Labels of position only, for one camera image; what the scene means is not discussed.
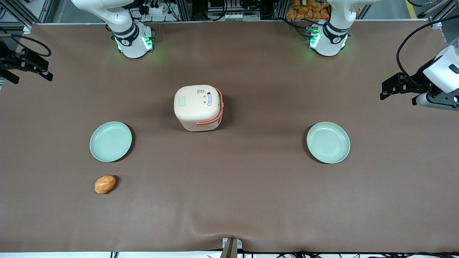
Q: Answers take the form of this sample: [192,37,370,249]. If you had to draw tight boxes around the aluminium frame profile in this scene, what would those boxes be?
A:
[176,0,193,21]
[273,0,291,20]
[0,0,33,27]

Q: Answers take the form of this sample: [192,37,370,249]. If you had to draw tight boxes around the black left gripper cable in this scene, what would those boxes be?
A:
[396,15,459,86]

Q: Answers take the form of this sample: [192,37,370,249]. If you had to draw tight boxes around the bag of orange bread rolls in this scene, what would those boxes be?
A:
[285,0,330,20]

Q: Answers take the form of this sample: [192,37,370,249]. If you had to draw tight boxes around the brown table mat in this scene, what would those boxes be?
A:
[0,20,459,253]

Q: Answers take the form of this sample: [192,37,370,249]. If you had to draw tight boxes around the beige rice cooker orange handle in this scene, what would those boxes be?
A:
[174,85,224,132]

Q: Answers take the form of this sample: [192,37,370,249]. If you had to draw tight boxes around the long white power strip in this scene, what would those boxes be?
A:
[208,12,261,21]

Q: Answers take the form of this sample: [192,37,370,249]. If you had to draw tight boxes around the metal clamp bracket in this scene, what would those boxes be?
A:
[221,237,243,258]

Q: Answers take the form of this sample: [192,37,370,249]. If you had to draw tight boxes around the orange bread roll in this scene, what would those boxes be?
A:
[95,175,117,195]

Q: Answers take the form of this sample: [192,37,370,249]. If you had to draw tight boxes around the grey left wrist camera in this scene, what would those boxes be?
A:
[412,92,459,111]

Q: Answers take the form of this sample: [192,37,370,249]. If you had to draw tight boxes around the pale green plate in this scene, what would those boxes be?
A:
[307,122,351,164]
[89,121,133,162]

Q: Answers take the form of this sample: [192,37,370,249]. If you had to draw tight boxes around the white power strip with plugs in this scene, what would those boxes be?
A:
[141,3,166,15]

